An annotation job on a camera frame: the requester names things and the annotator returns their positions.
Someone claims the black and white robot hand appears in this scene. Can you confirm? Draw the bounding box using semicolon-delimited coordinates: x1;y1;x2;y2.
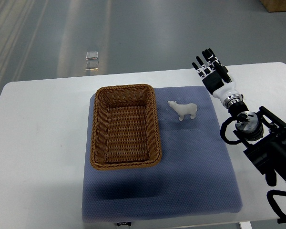
192;48;240;107

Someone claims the white toy polar bear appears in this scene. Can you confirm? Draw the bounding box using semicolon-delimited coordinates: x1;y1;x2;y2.
168;101;197;121

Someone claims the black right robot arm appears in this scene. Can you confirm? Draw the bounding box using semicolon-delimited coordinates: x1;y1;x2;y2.
220;94;286;187

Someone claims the brown wicker basket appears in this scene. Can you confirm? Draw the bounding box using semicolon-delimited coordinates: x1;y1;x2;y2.
90;84;162;170

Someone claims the brown cardboard box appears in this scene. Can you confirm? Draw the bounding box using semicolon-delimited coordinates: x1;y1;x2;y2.
260;0;286;12

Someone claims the blue fabric mat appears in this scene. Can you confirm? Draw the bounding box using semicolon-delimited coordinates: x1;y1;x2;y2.
82;86;242;223

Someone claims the metal floor plate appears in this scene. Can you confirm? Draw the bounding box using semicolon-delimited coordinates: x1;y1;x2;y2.
85;51;99;71

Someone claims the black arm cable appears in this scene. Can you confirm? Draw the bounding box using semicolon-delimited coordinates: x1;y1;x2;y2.
266;189;286;225

